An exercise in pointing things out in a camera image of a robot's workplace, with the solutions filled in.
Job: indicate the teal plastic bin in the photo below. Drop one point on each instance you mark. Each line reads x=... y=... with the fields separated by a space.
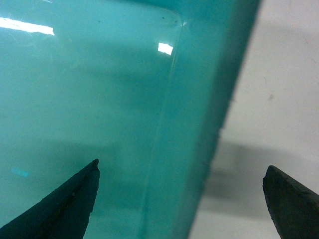
x=141 y=85

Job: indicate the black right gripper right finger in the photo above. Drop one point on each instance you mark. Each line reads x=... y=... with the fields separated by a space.
x=294 y=208

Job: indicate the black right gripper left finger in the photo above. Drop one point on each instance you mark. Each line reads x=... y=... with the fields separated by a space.
x=62 y=214

